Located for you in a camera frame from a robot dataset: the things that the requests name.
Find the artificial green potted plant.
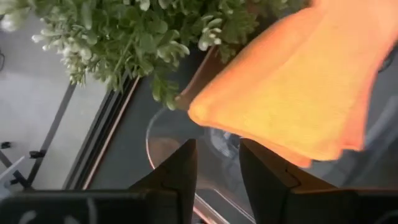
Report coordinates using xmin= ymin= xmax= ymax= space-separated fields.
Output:
xmin=0 ymin=0 xmax=312 ymax=111

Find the clear plastic bin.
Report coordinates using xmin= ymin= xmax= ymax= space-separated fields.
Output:
xmin=145 ymin=105 xmax=398 ymax=224

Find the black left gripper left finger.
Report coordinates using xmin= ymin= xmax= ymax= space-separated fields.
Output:
xmin=0 ymin=138 xmax=198 ymax=224

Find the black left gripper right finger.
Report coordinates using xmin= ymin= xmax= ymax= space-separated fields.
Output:
xmin=239 ymin=138 xmax=398 ymax=224

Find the orange microfiber towel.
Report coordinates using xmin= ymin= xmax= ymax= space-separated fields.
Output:
xmin=187 ymin=0 xmax=398 ymax=169

